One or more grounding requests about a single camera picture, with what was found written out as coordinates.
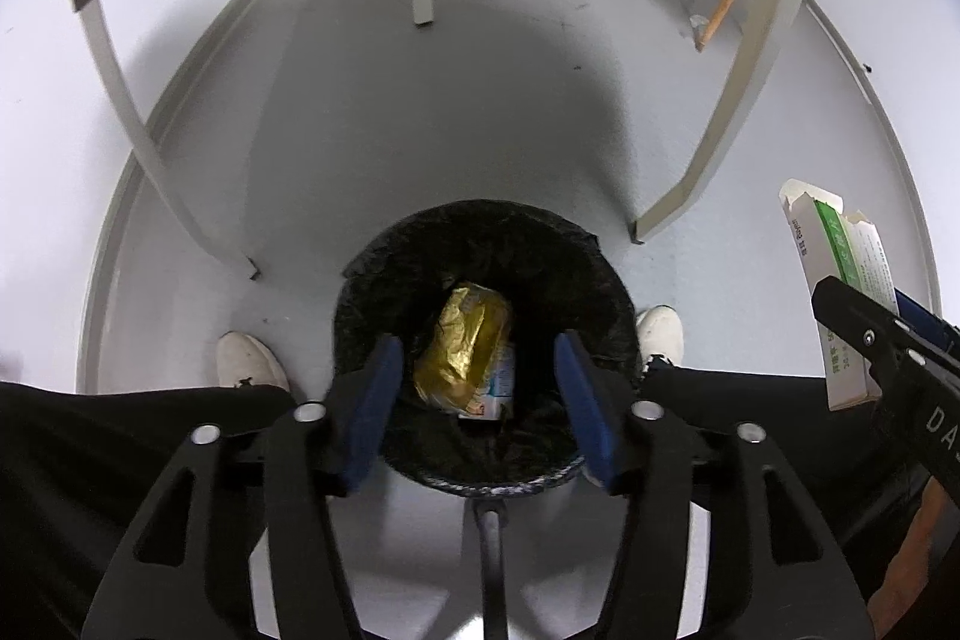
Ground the gold foil bag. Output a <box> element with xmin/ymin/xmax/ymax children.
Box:
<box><xmin>412</xmin><ymin>281</ymin><xmax>515</xmax><ymax>416</ymax></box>

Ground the person's right hand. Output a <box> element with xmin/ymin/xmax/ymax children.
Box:
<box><xmin>866</xmin><ymin>479</ymin><xmax>960</xmax><ymax>640</ymax></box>

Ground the white green medicine box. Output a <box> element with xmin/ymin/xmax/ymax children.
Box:
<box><xmin>778</xmin><ymin>177</ymin><xmax>901</xmax><ymax>412</ymax></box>

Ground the black trash bin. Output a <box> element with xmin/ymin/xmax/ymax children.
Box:
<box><xmin>332</xmin><ymin>199</ymin><xmax>642</xmax><ymax>500</ymax></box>

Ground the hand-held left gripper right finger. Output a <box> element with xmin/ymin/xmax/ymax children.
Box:
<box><xmin>553</xmin><ymin>329</ymin><xmax>875</xmax><ymax>640</ymax></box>

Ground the blue white milk carton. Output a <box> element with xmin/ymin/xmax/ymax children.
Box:
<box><xmin>457</xmin><ymin>340</ymin><xmax>518</xmax><ymax>422</ymax></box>

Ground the white shoe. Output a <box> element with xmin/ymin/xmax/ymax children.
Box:
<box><xmin>216</xmin><ymin>331</ymin><xmax>292</xmax><ymax>392</ymax></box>
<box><xmin>636</xmin><ymin>305</ymin><xmax>685</xmax><ymax>375</ymax></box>

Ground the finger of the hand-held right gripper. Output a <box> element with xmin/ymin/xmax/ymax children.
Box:
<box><xmin>810</xmin><ymin>276</ymin><xmax>938</xmax><ymax>386</ymax></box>
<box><xmin>892</xmin><ymin>287</ymin><xmax>960</xmax><ymax>357</ymax></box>

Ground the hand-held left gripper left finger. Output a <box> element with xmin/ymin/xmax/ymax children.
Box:
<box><xmin>94</xmin><ymin>334</ymin><xmax>406</xmax><ymax>640</ymax></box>

